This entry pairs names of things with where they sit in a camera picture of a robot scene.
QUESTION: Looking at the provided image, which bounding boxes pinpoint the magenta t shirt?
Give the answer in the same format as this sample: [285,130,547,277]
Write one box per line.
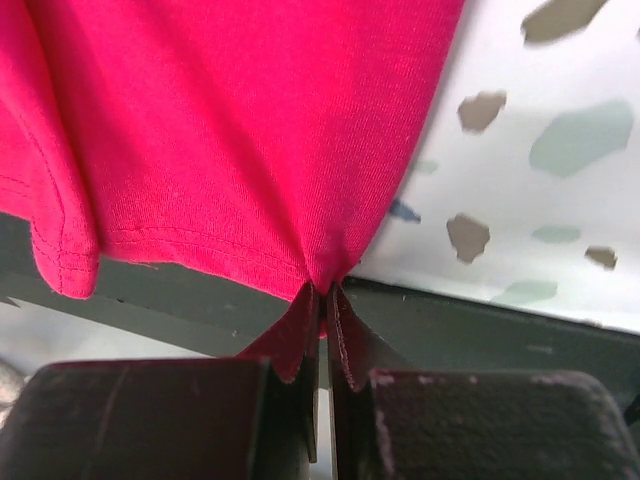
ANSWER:
[0,0,464,394]

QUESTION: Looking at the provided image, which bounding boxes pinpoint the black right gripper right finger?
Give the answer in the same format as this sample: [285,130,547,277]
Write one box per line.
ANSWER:
[327,286,639,479]

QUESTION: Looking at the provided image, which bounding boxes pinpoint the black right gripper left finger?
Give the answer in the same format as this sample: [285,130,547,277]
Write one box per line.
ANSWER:
[1,284,320,480]

